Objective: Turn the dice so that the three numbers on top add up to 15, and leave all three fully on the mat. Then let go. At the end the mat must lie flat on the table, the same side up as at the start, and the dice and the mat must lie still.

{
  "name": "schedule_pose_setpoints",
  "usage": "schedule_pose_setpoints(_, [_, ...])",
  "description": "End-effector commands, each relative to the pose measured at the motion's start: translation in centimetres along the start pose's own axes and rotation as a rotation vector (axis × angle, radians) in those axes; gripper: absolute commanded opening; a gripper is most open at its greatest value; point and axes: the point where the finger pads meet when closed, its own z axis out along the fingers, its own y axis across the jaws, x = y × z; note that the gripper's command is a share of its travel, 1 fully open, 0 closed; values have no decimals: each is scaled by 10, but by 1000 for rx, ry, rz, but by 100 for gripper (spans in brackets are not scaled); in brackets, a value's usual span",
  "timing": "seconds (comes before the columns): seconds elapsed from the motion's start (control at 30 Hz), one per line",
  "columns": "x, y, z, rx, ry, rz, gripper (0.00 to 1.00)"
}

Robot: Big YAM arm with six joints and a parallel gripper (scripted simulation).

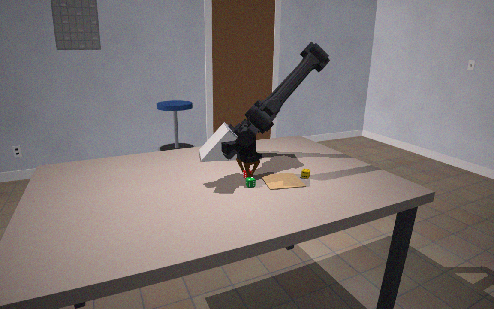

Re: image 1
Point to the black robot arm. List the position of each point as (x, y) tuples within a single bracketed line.
[(258, 120)]

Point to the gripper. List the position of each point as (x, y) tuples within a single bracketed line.
[(249, 160)]

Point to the green dice with white pips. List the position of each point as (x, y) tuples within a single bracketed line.
[(250, 182)]

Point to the tan mat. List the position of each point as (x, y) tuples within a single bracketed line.
[(282, 181)]

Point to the yellow dice with black pips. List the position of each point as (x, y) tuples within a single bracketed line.
[(305, 173)]

